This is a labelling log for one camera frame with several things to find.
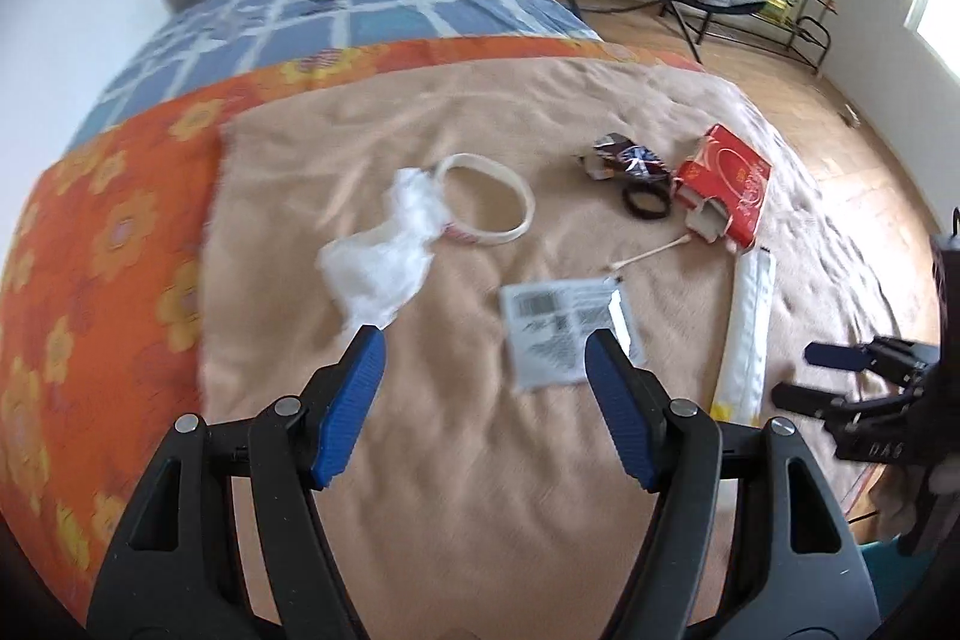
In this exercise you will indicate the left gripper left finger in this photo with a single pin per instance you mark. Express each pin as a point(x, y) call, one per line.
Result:
point(173, 568)

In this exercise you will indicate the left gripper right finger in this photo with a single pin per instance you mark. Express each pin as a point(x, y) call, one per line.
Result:
point(794, 570)

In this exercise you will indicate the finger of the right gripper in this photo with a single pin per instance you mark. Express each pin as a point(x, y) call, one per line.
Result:
point(810, 402)
point(892, 359)

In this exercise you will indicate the long white colourful wrapper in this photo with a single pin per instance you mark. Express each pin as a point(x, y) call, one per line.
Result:
point(739, 392)

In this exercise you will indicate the white tissue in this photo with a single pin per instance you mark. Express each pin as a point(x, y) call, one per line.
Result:
point(371, 275)

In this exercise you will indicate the red cardboard box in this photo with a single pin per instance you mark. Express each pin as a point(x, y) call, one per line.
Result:
point(722, 189)

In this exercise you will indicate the teal plastic stool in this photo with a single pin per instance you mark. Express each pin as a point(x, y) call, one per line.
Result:
point(917, 595)

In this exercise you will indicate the beige fleece blanket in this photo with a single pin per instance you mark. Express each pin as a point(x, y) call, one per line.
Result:
point(484, 493)

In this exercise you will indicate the cotton swab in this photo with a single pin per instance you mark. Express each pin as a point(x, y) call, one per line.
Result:
point(613, 267)

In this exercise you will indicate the orange floral bedsheet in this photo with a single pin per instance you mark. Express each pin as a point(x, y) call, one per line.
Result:
point(168, 266)

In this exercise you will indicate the white silicone wristband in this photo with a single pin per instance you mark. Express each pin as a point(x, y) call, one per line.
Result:
point(488, 203)

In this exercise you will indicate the dark crumpled snack wrapper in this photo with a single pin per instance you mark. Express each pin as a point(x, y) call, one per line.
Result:
point(615, 156)

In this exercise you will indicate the blue checked bed cover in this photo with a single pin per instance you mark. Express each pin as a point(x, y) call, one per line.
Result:
point(217, 39)

